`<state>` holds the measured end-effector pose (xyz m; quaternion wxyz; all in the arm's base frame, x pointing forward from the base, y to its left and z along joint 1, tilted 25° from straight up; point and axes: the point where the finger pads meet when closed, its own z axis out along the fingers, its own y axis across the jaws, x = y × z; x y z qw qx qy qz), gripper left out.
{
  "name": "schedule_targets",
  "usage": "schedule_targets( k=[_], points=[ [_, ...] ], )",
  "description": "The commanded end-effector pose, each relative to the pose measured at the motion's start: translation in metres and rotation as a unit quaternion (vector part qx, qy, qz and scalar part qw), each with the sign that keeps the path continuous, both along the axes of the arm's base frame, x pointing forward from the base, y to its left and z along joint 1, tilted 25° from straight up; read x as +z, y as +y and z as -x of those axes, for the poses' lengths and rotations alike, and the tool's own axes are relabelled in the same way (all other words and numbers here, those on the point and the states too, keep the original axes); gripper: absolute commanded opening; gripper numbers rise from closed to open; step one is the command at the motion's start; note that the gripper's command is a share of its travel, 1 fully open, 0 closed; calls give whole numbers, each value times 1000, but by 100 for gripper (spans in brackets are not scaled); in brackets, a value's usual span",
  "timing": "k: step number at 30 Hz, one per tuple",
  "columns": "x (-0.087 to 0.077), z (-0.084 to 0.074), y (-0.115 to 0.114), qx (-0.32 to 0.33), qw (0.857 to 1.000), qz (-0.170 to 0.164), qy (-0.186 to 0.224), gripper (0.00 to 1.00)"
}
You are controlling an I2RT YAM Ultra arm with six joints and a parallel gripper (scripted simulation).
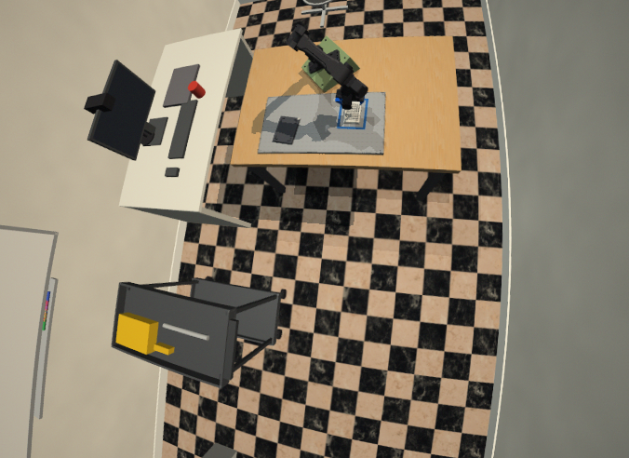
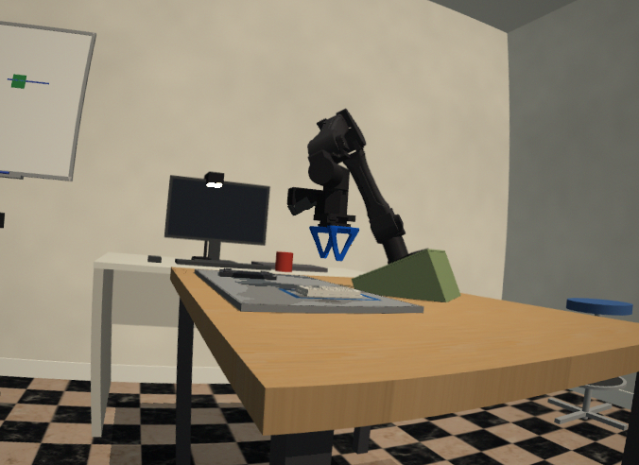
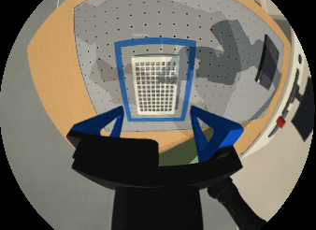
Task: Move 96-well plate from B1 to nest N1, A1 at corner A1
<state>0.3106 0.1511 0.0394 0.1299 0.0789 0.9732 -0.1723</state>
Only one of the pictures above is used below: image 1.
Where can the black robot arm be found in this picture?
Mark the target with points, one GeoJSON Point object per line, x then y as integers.
{"type": "Point", "coordinates": [299, 40]}

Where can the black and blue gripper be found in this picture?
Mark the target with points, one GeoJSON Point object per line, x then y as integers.
{"type": "Point", "coordinates": [339, 97]}

